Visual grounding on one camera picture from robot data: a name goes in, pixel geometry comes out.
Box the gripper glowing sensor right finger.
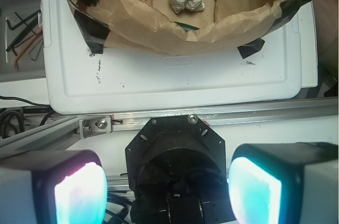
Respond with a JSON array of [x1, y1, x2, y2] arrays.
[[229, 142, 338, 223]]

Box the orange hex key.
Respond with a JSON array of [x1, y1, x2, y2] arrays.
[[14, 28, 42, 70]]

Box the brown paper bag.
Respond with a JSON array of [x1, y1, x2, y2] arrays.
[[66, 0, 311, 56]]

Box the aluminium extrusion rail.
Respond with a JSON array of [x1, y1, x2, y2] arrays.
[[1, 97, 338, 152]]

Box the black hex key set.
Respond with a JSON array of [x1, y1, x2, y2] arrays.
[[4, 10, 44, 66]]

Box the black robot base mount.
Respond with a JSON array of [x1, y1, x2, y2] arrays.
[[125, 117, 234, 223]]

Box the black tape strip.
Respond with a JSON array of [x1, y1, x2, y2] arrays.
[[237, 38, 265, 59]]

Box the white plastic bin lid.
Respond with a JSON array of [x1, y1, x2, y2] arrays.
[[41, 0, 318, 114]]

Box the black cables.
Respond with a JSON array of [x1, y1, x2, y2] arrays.
[[0, 96, 58, 140]]

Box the dark green plastic pickle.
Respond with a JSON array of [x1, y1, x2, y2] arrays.
[[175, 22, 199, 32]]

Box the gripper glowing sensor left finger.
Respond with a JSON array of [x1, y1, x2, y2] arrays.
[[1, 150, 108, 223]]

